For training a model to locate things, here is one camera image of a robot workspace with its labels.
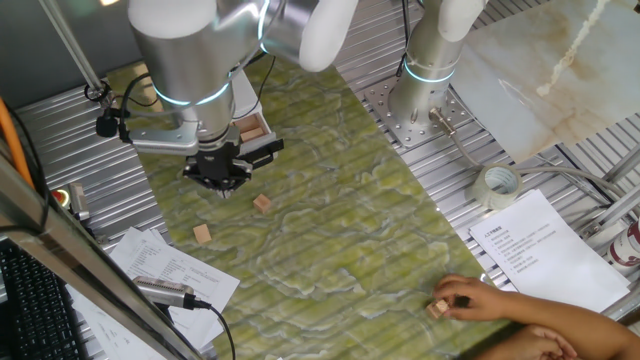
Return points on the emergency stop button box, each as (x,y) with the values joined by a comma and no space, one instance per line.
(77,200)

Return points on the aluminium frame bar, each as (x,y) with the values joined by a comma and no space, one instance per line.
(615,210)
(622,165)
(622,310)
(75,250)

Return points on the red and white can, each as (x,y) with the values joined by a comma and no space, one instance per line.
(627,247)

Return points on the printed paper sheet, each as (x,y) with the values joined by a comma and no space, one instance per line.
(190,280)
(105,330)

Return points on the beige marble board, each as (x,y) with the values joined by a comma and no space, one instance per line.
(550,75)

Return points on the person's left hand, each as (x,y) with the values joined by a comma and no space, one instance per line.
(532,346)

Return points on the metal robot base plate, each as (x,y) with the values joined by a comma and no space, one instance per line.
(385,115)

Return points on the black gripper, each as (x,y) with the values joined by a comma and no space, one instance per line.
(215,162)

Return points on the black keyboard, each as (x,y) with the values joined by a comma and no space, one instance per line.
(35,310)

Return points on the grey wrist mount block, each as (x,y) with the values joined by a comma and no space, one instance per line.
(165,140)

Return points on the white instruction sheet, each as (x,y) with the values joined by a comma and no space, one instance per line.
(550,255)

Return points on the person's right hand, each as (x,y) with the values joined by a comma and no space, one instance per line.
(482,300)

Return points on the person's right forearm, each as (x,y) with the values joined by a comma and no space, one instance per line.
(575,325)

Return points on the clear tape roll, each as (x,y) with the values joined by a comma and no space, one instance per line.
(482,192)

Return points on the aluminium pole with base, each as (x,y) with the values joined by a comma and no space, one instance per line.
(75,47)

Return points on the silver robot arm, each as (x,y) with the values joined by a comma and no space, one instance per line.
(190,60)

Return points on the silver finned camera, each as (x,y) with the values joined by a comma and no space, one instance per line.
(160,291)

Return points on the green marble pattern mat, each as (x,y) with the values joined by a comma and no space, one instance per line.
(325,225)

